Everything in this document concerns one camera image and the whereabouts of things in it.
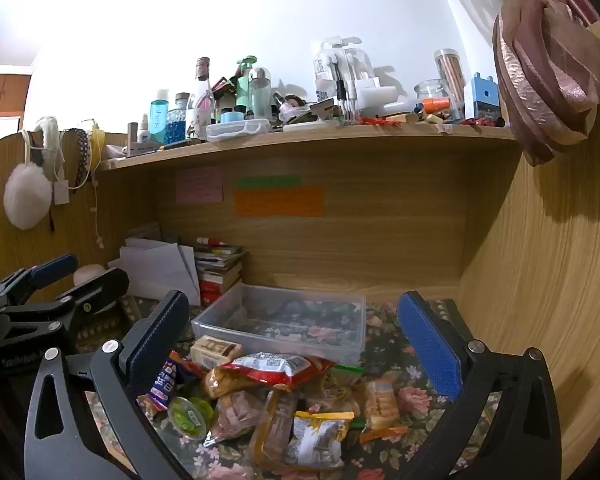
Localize orange capped tube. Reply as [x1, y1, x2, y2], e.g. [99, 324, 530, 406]
[414, 97, 452, 115]

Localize yellow grey snack packet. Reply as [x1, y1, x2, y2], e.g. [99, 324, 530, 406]
[285, 410, 356, 471]

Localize red snack bag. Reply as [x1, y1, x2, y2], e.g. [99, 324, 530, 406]
[228, 351, 337, 392]

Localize blue textured glass bottle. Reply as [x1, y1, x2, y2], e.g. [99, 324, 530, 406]
[167, 92, 191, 145]

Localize green-edged snack packet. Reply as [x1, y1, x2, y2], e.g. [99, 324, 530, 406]
[305, 362, 368, 418]

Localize yellow strap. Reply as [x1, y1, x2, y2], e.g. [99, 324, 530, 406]
[90, 120, 106, 171]

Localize clear bottle with foil cap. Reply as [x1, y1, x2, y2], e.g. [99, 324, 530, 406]
[195, 56, 212, 96]

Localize white plastic object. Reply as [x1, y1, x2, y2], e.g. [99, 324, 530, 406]
[72, 264, 106, 286]

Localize black studded headband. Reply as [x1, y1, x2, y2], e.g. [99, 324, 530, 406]
[67, 127, 93, 193]

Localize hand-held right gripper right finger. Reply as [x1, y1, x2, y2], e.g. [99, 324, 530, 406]
[396, 290, 563, 480]

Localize green pump bottle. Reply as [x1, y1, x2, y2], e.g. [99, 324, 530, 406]
[235, 55, 258, 111]

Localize thin hanging cord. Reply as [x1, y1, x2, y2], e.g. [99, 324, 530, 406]
[92, 170, 106, 251]

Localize wooden shelf board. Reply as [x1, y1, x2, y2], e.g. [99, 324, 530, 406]
[97, 120, 523, 171]

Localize white box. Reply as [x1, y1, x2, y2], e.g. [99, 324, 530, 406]
[357, 85, 401, 108]

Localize green sticky note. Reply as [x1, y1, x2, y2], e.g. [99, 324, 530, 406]
[237, 175, 302, 190]

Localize beige cracker packet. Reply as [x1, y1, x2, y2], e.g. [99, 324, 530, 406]
[190, 335, 243, 372]

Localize stack of white paper sheets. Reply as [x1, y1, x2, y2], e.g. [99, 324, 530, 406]
[107, 237, 202, 306]

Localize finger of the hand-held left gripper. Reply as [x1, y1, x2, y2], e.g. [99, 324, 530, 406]
[0, 253, 79, 306]
[55, 268, 131, 319]

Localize pink sticky note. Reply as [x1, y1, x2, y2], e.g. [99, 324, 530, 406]
[176, 167, 224, 204]

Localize stack of books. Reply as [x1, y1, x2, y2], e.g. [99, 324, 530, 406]
[195, 242, 248, 306]

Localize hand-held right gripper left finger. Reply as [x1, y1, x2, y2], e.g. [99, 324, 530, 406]
[24, 290, 201, 480]

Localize glass jar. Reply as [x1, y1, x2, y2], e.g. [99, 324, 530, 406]
[414, 79, 453, 111]

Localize wooden cabinet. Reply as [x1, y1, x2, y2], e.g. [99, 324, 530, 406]
[0, 65, 33, 117]

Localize clear brush package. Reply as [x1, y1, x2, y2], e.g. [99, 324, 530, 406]
[314, 36, 376, 123]

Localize dark floral tablecloth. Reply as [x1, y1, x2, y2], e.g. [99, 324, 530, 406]
[75, 295, 486, 480]

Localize white fluffy earmuffs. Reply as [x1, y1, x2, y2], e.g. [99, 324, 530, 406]
[3, 116, 66, 231]

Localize clear packet of brown snacks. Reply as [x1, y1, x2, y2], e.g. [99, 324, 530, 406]
[207, 390, 271, 448]

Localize blue liquid bottle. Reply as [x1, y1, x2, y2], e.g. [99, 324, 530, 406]
[149, 89, 171, 146]

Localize clear plastic container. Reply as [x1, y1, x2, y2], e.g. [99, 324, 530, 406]
[191, 282, 367, 365]

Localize clear bottle with silver cap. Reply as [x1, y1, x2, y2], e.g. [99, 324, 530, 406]
[248, 66, 273, 121]

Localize orange sticky note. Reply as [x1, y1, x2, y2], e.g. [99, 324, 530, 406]
[234, 187, 326, 218]

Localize tall clear pencil canister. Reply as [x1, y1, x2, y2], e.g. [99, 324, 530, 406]
[434, 49, 466, 120]

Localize pile of small cosmetics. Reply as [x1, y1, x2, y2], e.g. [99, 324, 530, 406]
[272, 92, 341, 126]

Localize orange-edged cake packet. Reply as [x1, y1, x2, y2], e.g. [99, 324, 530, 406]
[360, 379, 410, 443]

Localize blue box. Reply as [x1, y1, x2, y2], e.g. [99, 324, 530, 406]
[470, 72, 501, 123]

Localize orange bread packet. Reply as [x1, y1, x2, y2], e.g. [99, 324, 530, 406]
[250, 390, 301, 466]

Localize white plastic case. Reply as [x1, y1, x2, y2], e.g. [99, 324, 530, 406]
[206, 119, 271, 142]

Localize blue candy packet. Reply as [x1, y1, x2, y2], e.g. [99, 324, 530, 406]
[137, 351, 206, 416]

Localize green jelly cup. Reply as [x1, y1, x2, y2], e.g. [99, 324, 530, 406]
[167, 396, 216, 440]

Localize golden fried snack packet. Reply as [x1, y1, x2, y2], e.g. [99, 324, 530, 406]
[202, 366, 261, 401]

